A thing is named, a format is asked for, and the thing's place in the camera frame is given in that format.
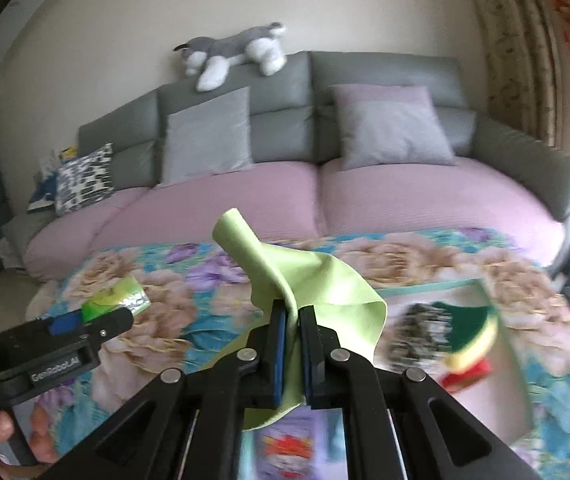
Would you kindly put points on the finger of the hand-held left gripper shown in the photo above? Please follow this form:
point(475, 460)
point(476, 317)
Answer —
point(107, 325)
point(65, 324)

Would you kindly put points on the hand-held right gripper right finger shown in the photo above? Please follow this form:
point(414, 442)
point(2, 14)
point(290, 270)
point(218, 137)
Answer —
point(308, 360)

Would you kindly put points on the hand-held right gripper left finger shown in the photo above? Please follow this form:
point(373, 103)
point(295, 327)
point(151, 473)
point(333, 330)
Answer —
point(280, 360)

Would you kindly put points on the green tissue pack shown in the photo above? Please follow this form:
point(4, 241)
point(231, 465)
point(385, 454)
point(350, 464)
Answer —
point(120, 297)

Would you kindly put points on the light green cloth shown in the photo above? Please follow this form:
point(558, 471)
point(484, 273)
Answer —
point(325, 280)

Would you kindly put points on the leopard print cloth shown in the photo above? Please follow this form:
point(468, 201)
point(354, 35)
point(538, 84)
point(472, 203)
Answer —
point(415, 335)

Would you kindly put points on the red sponge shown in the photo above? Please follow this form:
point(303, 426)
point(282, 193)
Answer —
point(467, 377)

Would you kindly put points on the green and yellow sponge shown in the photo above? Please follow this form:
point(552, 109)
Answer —
point(470, 330)

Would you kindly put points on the teal tray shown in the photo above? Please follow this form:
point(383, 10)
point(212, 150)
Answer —
point(510, 385)

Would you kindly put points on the purple cartoon packet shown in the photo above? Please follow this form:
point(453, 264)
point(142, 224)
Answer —
point(285, 450)

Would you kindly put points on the floral blanket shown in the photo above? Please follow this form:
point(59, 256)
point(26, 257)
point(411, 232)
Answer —
point(190, 285)

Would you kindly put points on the black and white patterned pillow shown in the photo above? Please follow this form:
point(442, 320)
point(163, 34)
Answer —
point(85, 180)

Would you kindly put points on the purple sofa seat cover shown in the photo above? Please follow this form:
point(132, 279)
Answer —
point(215, 200)

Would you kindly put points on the grey pillow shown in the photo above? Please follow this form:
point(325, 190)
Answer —
point(395, 135)
point(205, 140)

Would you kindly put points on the grey sofa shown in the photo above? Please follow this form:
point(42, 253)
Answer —
point(285, 90)

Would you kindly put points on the purple pillow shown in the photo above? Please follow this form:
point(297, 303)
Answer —
point(380, 92)

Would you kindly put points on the grey and white plush dog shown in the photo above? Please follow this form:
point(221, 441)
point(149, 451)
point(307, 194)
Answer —
point(235, 52)

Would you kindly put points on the beige patterned curtain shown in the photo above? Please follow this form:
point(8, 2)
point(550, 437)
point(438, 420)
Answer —
point(515, 60)

